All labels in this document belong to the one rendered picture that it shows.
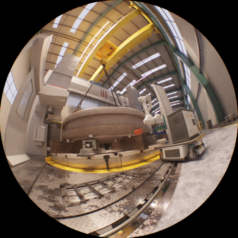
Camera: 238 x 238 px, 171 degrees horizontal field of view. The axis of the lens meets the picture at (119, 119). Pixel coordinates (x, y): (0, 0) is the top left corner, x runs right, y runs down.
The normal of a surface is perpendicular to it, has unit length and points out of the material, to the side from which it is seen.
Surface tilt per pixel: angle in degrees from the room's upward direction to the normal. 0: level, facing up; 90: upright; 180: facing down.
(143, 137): 90
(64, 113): 90
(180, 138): 90
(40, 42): 180
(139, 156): 90
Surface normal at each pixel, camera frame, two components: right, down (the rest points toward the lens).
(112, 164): 0.16, -0.36
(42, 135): 0.68, -0.32
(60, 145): 0.92, -0.23
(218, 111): -0.73, -0.15
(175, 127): -0.96, 0.02
